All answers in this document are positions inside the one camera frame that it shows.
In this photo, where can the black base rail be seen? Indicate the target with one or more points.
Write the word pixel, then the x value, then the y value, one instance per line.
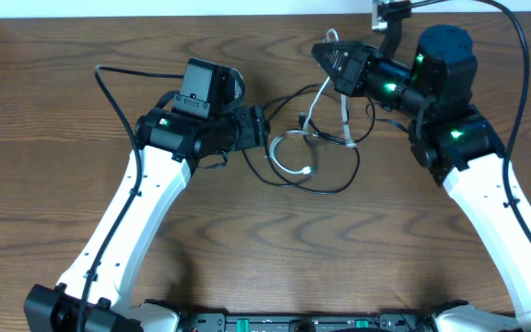
pixel 220 320

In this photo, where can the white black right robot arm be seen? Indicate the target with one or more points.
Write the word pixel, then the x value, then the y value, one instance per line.
pixel 459 147

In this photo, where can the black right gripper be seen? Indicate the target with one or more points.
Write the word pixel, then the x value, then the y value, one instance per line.
pixel 360 58

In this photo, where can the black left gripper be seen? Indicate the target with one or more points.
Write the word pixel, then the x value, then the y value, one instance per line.
pixel 253 121

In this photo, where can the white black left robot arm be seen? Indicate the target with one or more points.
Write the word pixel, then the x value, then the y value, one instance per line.
pixel 204 117

